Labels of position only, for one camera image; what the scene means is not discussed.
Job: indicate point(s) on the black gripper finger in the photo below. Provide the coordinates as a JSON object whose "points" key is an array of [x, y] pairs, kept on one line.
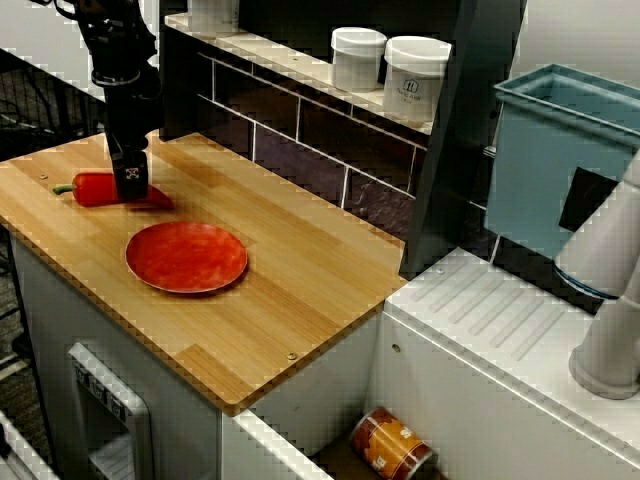
{"points": [[131, 177]]}

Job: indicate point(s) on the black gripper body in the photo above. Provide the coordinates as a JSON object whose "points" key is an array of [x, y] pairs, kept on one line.
{"points": [[127, 120]]}

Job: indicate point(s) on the red toy pepper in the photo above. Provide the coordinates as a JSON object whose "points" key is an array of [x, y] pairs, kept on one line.
{"points": [[95, 190]]}

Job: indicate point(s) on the red round plate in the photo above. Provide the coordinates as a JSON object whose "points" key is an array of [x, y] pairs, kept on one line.
{"points": [[186, 257]]}

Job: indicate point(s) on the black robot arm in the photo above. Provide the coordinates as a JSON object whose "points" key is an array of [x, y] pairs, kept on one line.
{"points": [[110, 35]]}

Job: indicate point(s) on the black shelf end panel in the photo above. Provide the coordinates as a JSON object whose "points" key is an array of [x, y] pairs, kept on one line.
{"points": [[177, 85]]}

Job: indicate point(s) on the plain white jar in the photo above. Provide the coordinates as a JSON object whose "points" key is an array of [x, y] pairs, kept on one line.
{"points": [[212, 10], [357, 57]]}

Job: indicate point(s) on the white shelf ledge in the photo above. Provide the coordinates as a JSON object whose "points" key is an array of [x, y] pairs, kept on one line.
{"points": [[280, 55]]}

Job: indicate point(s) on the white kitchen cabinet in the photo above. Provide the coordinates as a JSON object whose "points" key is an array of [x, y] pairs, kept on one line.
{"points": [[200, 380]]}

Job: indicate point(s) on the white jar with label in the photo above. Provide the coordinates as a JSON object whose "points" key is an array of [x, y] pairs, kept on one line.
{"points": [[412, 80]]}

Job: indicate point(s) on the black upright panel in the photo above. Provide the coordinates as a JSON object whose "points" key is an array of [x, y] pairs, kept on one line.
{"points": [[460, 150]]}

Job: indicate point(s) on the orange soup can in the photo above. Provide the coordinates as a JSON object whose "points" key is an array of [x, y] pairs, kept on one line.
{"points": [[392, 442]]}

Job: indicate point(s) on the teal plastic bin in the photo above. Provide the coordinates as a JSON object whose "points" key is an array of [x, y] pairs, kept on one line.
{"points": [[540, 165]]}

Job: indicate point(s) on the white toy sink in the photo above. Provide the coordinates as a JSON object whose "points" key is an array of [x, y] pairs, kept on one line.
{"points": [[500, 380]]}

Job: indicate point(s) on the white curved faucet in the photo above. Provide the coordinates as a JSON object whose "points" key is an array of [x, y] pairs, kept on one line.
{"points": [[607, 280]]}

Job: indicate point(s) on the aluminium frame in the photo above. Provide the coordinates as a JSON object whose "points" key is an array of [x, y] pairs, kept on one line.
{"points": [[20, 450]]}

